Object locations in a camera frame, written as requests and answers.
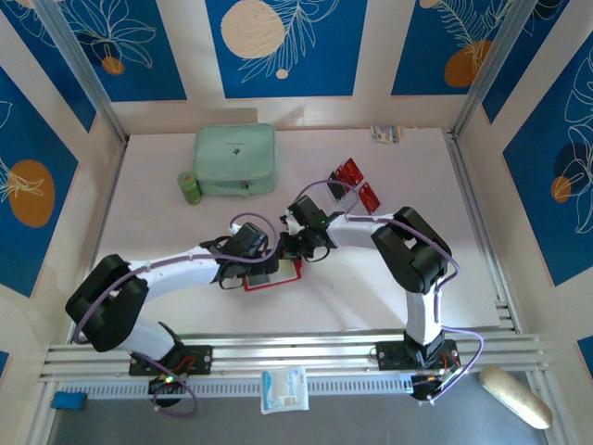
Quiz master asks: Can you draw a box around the red card holder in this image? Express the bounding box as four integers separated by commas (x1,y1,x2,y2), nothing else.
243,258,305,293

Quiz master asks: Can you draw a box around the clear acrylic card tray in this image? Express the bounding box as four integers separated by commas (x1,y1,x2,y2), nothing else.
326,157,384,218

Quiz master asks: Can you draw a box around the red credit card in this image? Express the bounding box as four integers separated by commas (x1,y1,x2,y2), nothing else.
334,158,366,185
358,182,383,215

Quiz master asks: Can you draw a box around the green tape roll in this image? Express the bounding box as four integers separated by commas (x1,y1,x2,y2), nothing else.
177,170,203,207

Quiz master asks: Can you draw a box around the mint green zipper pouch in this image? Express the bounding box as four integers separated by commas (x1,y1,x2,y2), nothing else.
193,122,278,197

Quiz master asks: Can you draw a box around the white and blue wipes packet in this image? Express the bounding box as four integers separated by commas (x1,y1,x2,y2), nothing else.
259,365,310,415

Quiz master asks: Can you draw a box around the small printed paper packet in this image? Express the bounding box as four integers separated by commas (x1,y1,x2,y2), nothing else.
370,123,403,145

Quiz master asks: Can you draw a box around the black connector module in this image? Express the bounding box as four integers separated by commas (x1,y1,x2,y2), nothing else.
410,368,462,407
147,374,186,409

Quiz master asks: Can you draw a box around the blue sponge block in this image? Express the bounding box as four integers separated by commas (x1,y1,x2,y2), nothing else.
50,391,88,412

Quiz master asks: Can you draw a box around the beige glitter pouch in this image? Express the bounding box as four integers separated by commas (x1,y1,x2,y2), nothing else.
479,364,555,430

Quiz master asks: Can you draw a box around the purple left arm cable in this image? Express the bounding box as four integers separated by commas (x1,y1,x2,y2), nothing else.
72,211,282,417

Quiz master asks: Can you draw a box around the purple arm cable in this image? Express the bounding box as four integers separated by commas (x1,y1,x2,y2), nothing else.
296,180,486,404
72,211,282,417

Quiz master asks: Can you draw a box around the aluminium front rail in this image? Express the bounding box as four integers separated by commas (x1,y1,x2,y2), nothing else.
39,328,548,386

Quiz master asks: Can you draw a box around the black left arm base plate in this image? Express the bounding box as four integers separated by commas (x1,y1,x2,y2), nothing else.
128,345,214,376

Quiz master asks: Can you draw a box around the white slotted cable duct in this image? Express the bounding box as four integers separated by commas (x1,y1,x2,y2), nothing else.
59,374,414,401

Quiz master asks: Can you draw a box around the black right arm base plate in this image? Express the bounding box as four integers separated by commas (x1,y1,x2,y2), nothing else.
375,340,460,372

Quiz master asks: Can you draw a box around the aluminium side rail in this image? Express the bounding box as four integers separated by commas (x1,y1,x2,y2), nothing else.
69,138,129,344
444,132,520,333

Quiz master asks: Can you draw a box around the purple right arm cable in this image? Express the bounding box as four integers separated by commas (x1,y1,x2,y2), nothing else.
296,180,486,404

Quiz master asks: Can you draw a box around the aluminium frame post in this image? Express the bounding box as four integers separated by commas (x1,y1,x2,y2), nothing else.
451,0,546,140
34,0,130,145

